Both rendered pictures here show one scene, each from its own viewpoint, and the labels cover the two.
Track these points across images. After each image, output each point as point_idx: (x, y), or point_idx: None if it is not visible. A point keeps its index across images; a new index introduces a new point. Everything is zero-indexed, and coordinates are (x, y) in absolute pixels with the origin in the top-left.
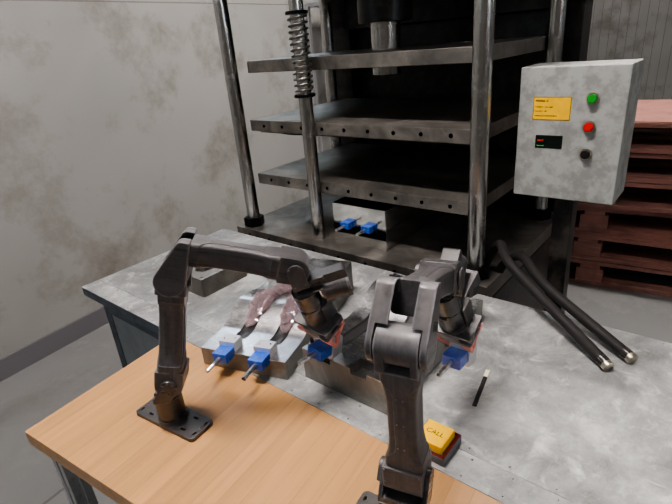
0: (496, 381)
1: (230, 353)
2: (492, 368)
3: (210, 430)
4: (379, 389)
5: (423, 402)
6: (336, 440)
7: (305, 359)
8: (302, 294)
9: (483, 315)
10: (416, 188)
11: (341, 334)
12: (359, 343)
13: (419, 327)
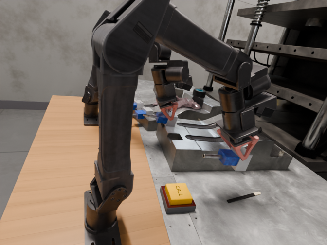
0: (259, 201)
1: (133, 106)
2: (264, 194)
3: (95, 126)
4: (172, 151)
5: (197, 179)
6: (133, 162)
7: (148, 115)
8: (154, 68)
9: (288, 169)
10: (295, 91)
11: (184, 123)
12: (188, 129)
13: (120, 17)
